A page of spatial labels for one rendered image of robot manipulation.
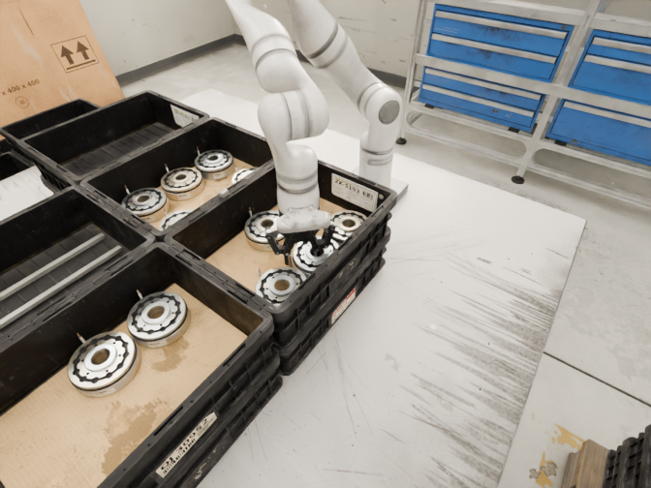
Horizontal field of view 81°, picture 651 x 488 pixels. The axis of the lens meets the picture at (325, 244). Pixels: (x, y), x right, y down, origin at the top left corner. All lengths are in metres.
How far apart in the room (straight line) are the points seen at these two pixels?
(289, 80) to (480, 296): 0.66
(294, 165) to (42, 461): 0.56
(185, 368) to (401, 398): 0.41
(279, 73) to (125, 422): 0.58
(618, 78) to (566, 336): 1.28
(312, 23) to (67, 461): 0.82
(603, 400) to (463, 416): 1.10
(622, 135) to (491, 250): 1.55
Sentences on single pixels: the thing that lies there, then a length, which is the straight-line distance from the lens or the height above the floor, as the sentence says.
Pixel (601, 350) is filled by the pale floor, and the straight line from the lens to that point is 2.01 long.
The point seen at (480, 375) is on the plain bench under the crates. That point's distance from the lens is 0.87.
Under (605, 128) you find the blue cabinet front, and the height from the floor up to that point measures 0.45.
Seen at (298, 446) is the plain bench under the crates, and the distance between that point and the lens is 0.77.
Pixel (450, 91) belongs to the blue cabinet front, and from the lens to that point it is 2.64.
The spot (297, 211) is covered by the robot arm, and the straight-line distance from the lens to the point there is 0.65.
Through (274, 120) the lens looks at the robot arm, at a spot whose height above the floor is 1.18.
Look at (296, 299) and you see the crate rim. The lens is 0.63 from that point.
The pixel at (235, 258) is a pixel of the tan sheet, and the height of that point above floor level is 0.83.
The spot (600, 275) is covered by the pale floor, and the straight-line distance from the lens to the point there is 2.31.
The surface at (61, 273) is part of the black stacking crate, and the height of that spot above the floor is 0.83.
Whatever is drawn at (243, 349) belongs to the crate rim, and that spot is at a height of 0.93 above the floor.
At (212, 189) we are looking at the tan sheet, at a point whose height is 0.83.
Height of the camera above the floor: 1.43
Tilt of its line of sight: 45 degrees down
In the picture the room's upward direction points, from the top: straight up
